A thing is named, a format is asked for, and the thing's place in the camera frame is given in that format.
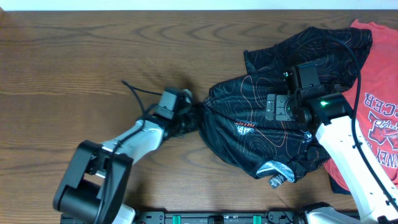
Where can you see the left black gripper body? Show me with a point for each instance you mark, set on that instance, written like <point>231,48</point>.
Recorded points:
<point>185,123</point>

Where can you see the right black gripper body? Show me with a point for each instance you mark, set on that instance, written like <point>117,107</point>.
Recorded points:
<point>286,109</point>

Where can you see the black orange-patterned jersey shirt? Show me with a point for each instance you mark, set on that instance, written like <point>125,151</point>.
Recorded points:
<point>265,121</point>

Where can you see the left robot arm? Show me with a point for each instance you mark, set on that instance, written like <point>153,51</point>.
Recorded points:
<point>93,186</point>

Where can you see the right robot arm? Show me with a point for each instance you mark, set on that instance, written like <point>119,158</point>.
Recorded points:
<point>351,155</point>

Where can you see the red printed t-shirt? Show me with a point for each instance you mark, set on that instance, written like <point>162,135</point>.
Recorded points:
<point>375,47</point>

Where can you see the dark garment under red shirt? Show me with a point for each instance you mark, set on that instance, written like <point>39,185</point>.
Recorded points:
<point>338,185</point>

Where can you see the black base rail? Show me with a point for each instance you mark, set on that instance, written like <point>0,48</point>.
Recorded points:
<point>270,216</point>

